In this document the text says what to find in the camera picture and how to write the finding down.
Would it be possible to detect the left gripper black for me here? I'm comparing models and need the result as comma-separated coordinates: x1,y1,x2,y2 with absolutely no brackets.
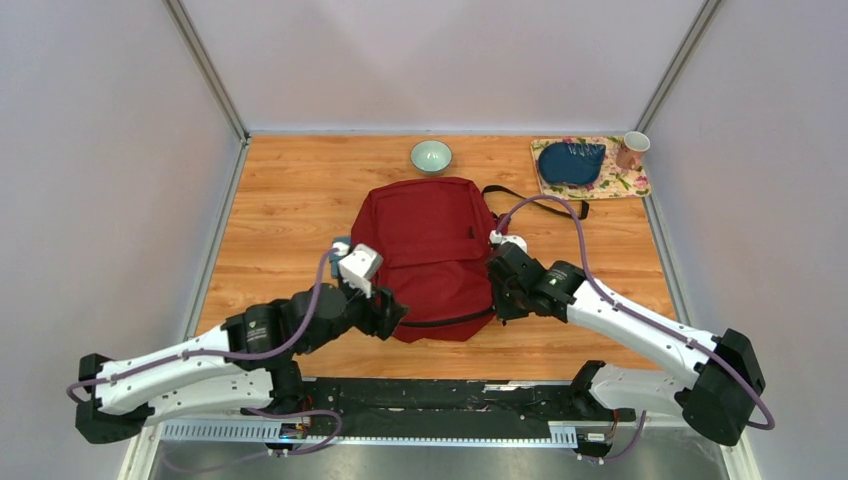
302,274,412,355

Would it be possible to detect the dark red student backpack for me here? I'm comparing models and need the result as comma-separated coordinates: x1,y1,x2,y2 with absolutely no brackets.
350,176,591,344

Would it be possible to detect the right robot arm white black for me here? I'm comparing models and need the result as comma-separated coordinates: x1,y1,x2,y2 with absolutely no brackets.
486,242,766,446

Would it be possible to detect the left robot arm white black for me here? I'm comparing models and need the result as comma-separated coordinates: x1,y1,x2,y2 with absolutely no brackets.
67,283,408,444

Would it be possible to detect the small blue wallet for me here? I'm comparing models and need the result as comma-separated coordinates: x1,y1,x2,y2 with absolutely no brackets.
329,236,351,279

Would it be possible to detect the dark blue leaf plate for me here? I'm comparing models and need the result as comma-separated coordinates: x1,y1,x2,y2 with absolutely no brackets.
537,142,606,187

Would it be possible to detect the floral rectangular tray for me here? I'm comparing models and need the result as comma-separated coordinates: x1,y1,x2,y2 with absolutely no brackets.
530,135,651,201

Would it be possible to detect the pale green ceramic bowl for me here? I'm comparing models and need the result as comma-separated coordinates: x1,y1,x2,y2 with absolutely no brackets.
410,139,453,175

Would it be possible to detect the pink floral mug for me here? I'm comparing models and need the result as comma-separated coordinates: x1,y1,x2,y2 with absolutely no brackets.
615,131,651,170

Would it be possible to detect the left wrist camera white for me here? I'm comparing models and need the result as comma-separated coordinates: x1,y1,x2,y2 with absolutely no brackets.
337,244,383,298

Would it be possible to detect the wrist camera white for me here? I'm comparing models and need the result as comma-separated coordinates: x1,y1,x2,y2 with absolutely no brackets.
489,230,528,254
337,244,383,298

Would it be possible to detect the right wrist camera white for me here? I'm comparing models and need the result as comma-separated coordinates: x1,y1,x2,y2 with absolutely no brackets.
489,230,528,254

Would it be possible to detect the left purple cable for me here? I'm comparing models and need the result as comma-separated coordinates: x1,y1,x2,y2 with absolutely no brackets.
66,248,344,457

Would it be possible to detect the purple cable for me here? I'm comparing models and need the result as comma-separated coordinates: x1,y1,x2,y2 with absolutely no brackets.
495,194,776,464
66,248,344,457

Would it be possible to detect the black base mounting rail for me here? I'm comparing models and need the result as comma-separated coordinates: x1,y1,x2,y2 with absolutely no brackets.
266,377,634,439

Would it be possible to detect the aluminium frame rail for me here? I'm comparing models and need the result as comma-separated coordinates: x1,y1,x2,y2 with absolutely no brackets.
119,374,743,480

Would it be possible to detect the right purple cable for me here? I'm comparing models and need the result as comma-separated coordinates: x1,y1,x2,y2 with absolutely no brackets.
495,194,776,464

